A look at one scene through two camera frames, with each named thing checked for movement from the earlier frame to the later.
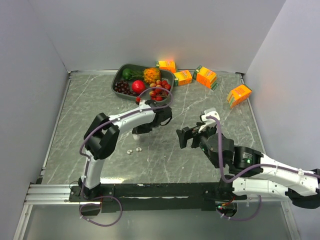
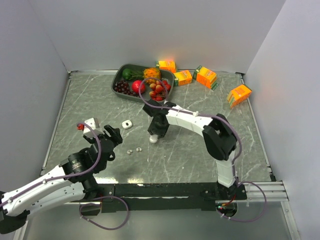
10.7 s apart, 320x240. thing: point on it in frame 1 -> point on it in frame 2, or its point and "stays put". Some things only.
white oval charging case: (136, 137) -> (153, 138)
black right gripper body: (198, 137) -> (157, 129)
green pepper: (127, 73) stays put
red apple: (138, 86) stays put
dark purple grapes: (122, 86) stays put
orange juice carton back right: (205, 77) stays put
